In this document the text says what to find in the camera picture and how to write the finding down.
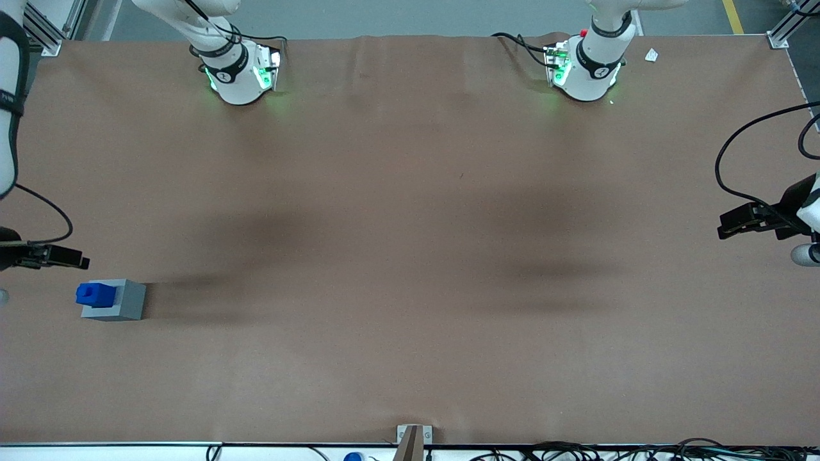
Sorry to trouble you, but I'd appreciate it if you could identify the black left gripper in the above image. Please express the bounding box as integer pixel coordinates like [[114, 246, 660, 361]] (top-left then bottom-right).
[[717, 173, 819, 241]]

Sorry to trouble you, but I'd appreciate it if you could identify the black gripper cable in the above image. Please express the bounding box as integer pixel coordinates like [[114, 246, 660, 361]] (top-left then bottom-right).
[[13, 182, 74, 247], [715, 101, 820, 218]]

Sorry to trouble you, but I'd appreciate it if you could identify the brown table cover sheet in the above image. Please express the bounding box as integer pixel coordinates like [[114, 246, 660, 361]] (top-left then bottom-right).
[[0, 32, 820, 445]]

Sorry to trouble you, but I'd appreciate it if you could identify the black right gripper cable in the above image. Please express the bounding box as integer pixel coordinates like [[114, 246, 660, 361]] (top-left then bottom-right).
[[13, 182, 74, 247]]

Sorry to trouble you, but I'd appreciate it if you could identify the black left arm base cable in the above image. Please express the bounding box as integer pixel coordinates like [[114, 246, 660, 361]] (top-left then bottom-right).
[[491, 32, 564, 69]]

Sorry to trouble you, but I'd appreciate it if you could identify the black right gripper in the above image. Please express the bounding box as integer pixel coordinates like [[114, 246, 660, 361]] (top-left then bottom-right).
[[0, 227, 91, 271]]

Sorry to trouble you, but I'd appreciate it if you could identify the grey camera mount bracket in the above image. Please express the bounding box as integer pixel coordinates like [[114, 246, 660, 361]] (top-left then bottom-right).
[[392, 424, 434, 461]]

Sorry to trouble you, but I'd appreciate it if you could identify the black cable bundle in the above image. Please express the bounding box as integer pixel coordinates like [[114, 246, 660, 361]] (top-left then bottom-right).
[[468, 438, 820, 461]]

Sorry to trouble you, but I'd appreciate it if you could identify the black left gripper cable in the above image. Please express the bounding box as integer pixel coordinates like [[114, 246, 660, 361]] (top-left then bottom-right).
[[715, 101, 820, 218]]

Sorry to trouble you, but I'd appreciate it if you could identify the blue plastic insert part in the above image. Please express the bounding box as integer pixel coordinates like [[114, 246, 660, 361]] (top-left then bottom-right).
[[76, 282, 119, 308]]

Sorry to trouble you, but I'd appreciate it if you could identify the black right arm base cable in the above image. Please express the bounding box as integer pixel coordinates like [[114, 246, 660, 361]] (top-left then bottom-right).
[[183, 0, 287, 71]]

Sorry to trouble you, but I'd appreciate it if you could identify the gray square base block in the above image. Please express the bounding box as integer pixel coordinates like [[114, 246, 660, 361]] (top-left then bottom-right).
[[80, 279, 147, 322]]

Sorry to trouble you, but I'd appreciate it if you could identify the black arm base cable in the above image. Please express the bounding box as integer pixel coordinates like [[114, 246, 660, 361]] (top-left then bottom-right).
[[183, 0, 287, 71], [491, 32, 564, 69]]

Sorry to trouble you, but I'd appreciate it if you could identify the aluminium frame post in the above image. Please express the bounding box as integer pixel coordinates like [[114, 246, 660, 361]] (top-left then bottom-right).
[[23, 0, 88, 57], [767, 0, 820, 49]]

